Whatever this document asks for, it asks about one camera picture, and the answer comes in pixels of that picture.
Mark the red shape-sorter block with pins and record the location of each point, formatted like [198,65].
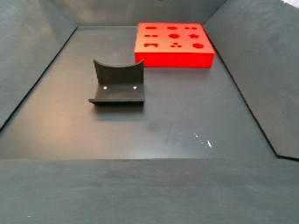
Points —
[172,45]

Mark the black curved peg holder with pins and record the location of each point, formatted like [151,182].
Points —
[120,84]

